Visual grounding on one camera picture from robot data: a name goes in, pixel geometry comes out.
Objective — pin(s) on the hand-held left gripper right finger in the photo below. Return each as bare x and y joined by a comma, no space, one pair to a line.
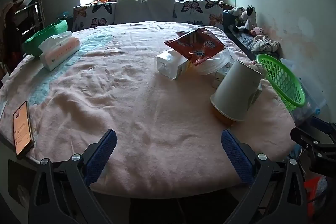
236,155

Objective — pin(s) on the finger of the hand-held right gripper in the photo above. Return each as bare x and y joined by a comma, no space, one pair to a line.
307,136
324,161

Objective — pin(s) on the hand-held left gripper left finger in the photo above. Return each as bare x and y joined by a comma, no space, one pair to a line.
102,153

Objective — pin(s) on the green plastic basket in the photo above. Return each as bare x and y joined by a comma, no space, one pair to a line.
283,79

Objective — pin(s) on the white paper cup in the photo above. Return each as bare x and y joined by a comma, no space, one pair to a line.
236,90

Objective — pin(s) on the small white carton box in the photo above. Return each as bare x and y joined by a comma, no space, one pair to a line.
170,62

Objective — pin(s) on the red snack packet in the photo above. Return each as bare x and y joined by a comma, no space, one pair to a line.
199,45

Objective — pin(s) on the clear plastic bag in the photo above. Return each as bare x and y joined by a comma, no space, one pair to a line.
312,103

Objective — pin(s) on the red plastic container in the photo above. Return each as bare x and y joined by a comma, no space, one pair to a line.
315,195

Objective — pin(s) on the black smartphone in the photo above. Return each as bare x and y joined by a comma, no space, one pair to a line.
22,129

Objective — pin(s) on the round clear plastic container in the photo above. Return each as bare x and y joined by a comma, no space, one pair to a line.
215,62

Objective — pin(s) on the crumpled printed cloth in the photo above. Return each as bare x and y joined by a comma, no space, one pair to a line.
265,43

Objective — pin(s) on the pink tissue pack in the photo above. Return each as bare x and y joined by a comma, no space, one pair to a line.
60,52

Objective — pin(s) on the pink plush toy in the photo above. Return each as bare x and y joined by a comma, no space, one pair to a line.
258,30

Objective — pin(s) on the dark patterned mat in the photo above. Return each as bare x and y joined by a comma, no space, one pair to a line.
242,39

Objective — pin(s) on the cow plush toy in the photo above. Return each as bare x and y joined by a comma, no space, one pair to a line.
249,16

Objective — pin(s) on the green container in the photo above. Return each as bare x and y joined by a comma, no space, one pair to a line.
39,36

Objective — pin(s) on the butterfly print pillow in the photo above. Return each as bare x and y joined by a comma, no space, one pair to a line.
92,15
199,11

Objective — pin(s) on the grey plush toy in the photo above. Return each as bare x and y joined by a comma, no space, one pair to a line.
237,12

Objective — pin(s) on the grey pillow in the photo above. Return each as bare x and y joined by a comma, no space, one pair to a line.
144,10

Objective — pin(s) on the orange toy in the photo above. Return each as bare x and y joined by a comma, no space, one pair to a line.
101,1

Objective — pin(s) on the metal shelf rack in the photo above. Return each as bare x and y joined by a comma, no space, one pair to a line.
29,16

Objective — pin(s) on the hanging dark clothes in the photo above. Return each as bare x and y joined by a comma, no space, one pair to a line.
8,29

